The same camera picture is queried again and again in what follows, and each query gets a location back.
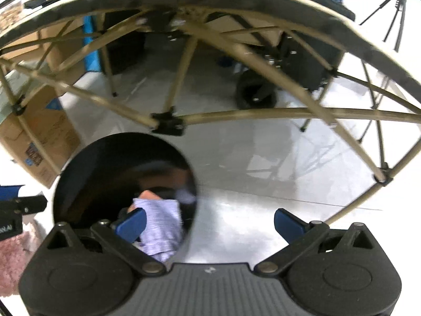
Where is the pink fuzzy slipper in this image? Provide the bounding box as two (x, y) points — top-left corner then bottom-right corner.
(0, 232), (33, 297)

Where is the black wheel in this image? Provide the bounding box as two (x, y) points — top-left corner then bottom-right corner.
(235, 69), (278, 110)

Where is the cardboard box with green liner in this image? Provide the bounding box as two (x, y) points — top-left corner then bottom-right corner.
(1, 71), (81, 187)

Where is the purple knitted cloth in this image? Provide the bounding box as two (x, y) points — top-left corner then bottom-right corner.
(129, 198), (184, 263)

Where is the clear jar black lid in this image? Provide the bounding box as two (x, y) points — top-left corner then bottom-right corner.
(0, 0), (23, 31)

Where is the black round trash bin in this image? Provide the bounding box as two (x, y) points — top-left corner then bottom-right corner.
(53, 132), (198, 250)

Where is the folding table frame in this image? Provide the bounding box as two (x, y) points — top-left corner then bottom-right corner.
(1, 0), (420, 223)

